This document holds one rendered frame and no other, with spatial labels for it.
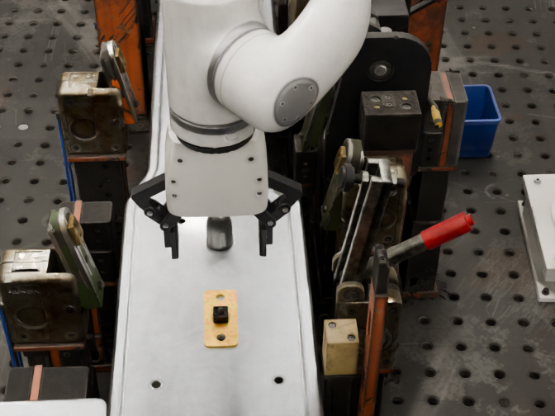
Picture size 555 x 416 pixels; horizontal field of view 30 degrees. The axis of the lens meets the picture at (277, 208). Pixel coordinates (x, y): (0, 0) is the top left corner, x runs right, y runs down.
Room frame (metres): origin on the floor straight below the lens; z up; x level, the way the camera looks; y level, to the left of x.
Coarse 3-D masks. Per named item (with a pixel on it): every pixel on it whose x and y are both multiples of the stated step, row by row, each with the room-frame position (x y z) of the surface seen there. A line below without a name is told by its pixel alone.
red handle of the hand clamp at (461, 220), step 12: (456, 216) 0.79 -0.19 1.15; (468, 216) 0.79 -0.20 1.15; (432, 228) 0.79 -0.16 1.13; (444, 228) 0.79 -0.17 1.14; (456, 228) 0.78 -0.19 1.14; (468, 228) 0.78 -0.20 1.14; (408, 240) 0.79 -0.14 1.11; (420, 240) 0.79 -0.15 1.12; (432, 240) 0.78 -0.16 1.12; (444, 240) 0.78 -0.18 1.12; (396, 252) 0.78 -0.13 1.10; (408, 252) 0.78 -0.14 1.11; (420, 252) 0.78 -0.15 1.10; (372, 264) 0.78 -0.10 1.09
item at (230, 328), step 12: (204, 300) 0.80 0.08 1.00; (216, 300) 0.80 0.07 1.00; (228, 300) 0.80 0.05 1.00; (204, 312) 0.78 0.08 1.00; (216, 312) 0.78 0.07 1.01; (228, 312) 0.78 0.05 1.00; (204, 324) 0.77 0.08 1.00; (216, 324) 0.77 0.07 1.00; (228, 324) 0.77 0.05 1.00; (204, 336) 0.75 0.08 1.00; (216, 336) 0.75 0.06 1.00; (228, 336) 0.75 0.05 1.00
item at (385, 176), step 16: (368, 160) 0.80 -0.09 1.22; (384, 160) 0.80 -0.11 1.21; (352, 176) 0.78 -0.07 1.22; (368, 176) 0.78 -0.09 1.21; (384, 176) 0.78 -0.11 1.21; (368, 192) 0.77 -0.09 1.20; (384, 192) 0.77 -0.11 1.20; (368, 208) 0.77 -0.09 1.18; (384, 208) 0.77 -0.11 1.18; (352, 224) 0.80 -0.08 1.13; (368, 224) 0.77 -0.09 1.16; (352, 240) 0.77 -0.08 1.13; (368, 240) 0.77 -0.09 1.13; (352, 256) 0.77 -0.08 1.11; (368, 256) 0.77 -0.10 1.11; (336, 272) 0.80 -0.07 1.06; (352, 272) 0.77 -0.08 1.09
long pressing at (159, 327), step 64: (128, 256) 0.88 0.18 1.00; (192, 256) 0.88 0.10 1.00; (256, 256) 0.88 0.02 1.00; (128, 320) 0.77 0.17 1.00; (192, 320) 0.77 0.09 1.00; (256, 320) 0.78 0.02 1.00; (128, 384) 0.68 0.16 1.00; (192, 384) 0.68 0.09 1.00; (256, 384) 0.69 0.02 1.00; (320, 384) 0.69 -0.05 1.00
